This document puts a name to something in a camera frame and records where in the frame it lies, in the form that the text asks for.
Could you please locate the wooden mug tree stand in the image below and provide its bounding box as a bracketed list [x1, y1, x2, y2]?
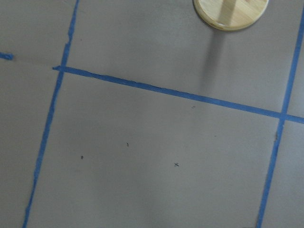
[193, 0, 269, 31]

